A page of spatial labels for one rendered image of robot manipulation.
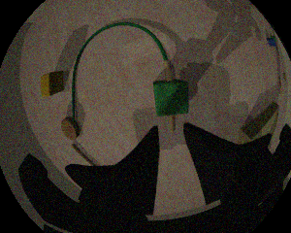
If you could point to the wooden stick with green string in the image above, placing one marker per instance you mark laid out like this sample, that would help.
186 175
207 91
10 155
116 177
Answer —
167 71

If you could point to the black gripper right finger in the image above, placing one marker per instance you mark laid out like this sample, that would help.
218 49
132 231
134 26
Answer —
219 162

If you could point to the thin brown stick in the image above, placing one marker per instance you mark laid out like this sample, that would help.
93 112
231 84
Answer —
81 154

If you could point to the blue cylinder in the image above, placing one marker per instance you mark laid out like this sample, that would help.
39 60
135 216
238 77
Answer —
271 42

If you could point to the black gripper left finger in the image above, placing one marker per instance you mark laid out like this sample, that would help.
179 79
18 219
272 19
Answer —
135 175

